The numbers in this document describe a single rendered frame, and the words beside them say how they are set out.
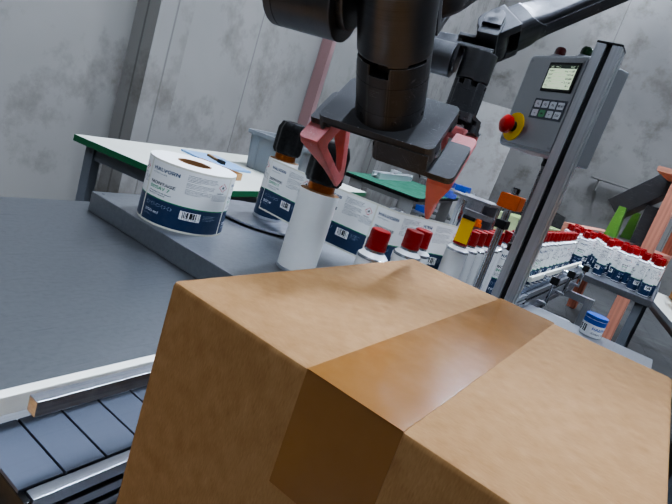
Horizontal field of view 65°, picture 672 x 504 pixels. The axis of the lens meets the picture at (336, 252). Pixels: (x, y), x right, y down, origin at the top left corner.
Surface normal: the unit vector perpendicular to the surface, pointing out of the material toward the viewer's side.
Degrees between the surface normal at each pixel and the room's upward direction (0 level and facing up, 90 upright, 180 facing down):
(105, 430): 0
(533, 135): 90
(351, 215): 90
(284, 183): 90
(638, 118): 90
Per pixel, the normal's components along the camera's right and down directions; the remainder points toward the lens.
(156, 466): -0.55, 0.03
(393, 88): -0.02, 0.76
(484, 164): -0.32, -0.10
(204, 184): 0.51, 0.37
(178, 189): -0.01, 0.24
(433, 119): -0.01, -0.65
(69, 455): 0.31, -0.92
